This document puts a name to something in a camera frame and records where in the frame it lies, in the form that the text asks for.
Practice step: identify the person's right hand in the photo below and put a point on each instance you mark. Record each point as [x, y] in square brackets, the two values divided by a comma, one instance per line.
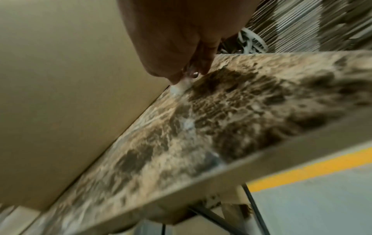
[174, 34]

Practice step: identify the small white object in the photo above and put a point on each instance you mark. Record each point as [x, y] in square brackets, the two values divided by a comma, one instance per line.
[180, 87]

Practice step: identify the white plastic fan wheel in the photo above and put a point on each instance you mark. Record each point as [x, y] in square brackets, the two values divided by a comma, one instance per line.
[250, 41]

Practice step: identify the large brown cardboard sheet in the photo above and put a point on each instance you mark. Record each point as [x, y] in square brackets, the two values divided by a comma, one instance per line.
[64, 91]

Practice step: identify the stack of flat cardboard sheets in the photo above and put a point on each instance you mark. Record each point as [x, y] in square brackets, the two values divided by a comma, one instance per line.
[302, 23]

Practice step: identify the black metal bar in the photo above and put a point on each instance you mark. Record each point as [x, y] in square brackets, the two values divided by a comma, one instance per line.
[218, 221]

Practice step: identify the beige cardboard board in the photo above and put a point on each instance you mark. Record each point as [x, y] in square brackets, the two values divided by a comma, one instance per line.
[16, 220]

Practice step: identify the beige table leg frame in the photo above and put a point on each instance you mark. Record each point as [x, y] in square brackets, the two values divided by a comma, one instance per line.
[232, 206]

